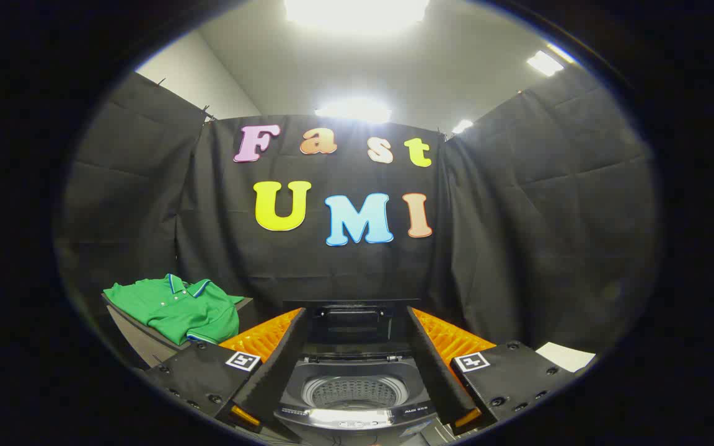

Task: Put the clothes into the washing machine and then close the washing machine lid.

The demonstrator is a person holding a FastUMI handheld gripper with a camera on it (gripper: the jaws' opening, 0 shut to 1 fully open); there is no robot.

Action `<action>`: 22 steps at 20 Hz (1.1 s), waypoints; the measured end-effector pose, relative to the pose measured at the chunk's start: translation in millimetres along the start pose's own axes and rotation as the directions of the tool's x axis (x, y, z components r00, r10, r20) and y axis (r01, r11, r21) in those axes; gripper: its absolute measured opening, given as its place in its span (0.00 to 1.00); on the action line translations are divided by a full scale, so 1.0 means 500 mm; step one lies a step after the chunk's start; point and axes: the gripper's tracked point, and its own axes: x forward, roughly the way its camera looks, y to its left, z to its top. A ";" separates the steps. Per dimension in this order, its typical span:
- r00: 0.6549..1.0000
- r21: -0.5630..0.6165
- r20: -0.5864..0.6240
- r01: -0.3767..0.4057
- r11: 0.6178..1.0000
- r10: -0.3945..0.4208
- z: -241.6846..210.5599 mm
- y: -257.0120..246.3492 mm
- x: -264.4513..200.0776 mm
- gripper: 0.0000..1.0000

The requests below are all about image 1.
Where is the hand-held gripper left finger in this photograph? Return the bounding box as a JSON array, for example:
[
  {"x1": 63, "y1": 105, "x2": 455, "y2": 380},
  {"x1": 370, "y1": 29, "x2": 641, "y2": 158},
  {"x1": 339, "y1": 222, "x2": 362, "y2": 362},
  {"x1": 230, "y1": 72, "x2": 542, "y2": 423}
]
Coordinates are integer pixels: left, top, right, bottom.
[{"x1": 146, "y1": 308, "x2": 307, "y2": 429}]

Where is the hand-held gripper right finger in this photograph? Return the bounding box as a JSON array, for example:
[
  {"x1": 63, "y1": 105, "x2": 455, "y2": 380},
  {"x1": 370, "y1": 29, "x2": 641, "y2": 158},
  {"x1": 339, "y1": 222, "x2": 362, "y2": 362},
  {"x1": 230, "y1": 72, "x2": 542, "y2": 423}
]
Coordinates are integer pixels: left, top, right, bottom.
[{"x1": 407, "y1": 306, "x2": 576, "y2": 431}]

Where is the grey washing machine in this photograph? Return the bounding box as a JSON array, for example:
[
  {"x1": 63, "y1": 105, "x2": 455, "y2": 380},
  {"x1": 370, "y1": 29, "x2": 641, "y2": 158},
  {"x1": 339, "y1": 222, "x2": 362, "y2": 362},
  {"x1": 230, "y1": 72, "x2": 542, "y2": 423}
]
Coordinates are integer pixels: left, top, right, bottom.
[{"x1": 273, "y1": 347, "x2": 457, "y2": 446}]

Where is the green polo shirt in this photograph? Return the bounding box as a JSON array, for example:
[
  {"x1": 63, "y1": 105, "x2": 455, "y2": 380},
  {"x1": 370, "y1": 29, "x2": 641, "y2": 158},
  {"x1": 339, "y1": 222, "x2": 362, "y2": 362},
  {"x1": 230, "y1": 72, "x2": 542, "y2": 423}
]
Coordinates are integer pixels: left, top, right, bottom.
[{"x1": 103, "y1": 274, "x2": 245, "y2": 346}]

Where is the white paper sheet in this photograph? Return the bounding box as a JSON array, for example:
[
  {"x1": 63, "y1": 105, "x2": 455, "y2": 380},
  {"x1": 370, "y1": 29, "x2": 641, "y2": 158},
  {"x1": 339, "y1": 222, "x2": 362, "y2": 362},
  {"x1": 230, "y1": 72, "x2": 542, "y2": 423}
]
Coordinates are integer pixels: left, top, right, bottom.
[{"x1": 535, "y1": 342, "x2": 596, "y2": 373}]

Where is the grey box stand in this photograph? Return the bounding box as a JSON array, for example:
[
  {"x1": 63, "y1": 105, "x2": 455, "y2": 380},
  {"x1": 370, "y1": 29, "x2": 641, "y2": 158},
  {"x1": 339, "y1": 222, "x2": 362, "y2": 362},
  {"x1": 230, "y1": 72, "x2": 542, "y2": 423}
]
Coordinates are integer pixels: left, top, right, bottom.
[{"x1": 102, "y1": 292, "x2": 255, "y2": 369}]

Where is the black backdrop cloth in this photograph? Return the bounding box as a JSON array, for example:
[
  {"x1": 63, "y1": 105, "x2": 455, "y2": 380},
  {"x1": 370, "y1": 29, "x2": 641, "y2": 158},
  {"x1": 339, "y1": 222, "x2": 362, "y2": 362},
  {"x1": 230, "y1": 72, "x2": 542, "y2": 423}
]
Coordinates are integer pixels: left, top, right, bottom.
[{"x1": 53, "y1": 65, "x2": 661, "y2": 372}]

